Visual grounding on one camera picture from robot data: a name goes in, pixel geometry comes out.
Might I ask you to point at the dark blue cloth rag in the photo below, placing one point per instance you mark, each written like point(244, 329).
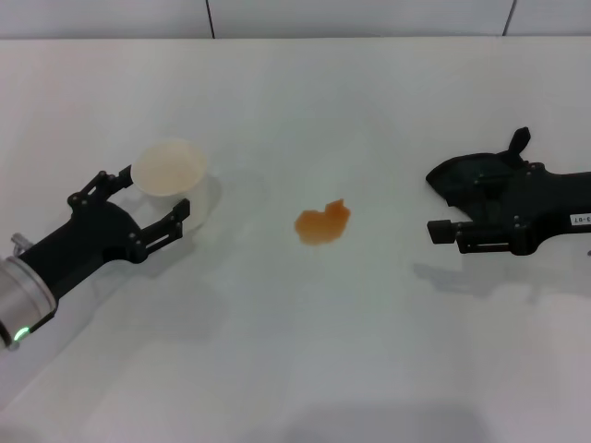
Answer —
point(461, 180)

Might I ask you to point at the white translucent plastic cup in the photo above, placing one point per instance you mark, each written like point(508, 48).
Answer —
point(168, 168)

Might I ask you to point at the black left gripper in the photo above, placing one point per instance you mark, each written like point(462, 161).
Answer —
point(88, 240)

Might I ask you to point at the brown water stain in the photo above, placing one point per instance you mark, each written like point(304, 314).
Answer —
point(323, 223)

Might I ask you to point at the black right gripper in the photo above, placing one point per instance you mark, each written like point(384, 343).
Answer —
point(558, 205)

